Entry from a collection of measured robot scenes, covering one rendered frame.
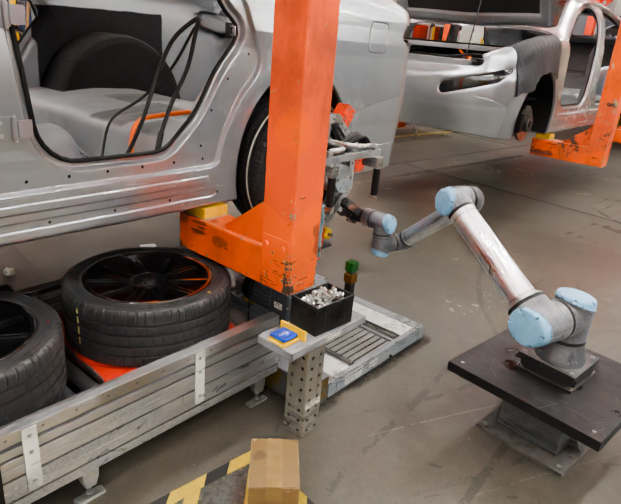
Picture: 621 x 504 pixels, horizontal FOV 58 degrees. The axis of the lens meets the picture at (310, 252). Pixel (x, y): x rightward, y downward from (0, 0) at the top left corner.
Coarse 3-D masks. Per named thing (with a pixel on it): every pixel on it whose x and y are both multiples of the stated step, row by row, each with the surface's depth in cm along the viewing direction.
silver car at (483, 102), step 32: (576, 0) 552; (448, 32) 688; (512, 32) 808; (544, 32) 507; (416, 64) 481; (448, 64) 470; (480, 64) 494; (512, 64) 458; (576, 64) 839; (608, 64) 811; (416, 96) 482; (448, 96) 467; (480, 96) 461; (512, 96) 465; (544, 96) 530; (576, 96) 694; (448, 128) 480; (480, 128) 474; (512, 128) 480; (544, 128) 541
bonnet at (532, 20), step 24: (408, 0) 576; (432, 0) 560; (456, 0) 543; (480, 0) 528; (504, 0) 514; (528, 0) 499; (552, 0) 484; (480, 24) 546; (504, 24) 531; (528, 24) 515; (552, 24) 498
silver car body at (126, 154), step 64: (0, 0) 165; (64, 0) 340; (128, 0) 371; (192, 0) 405; (256, 0) 229; (384, 0) 296; (0, 64) 167; (64, 64) 336; (128, 64) 356; (192, 64) 420; (256, 64) 241; (384, 64) 307; (0, 128) 172; (64, 128) 291; (128, 128) 257; (192, 128) 228; (384, 128) 325; (0, 192) 179; (64, 192) 192; (128, 192) 210; (192, 192) 233
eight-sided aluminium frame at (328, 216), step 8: (336, 120) 266; (336, 128) 275; (344, 128) 273; (344, 136) 276; (344, 152) 286; (352, 160) 286; (352, 168) 288; (352, 176) 290; (352, 184) 292; (336, 192) 291; (344, 192) 289; (336, 200) 287; (336, 208) 288; (328, 216) 284
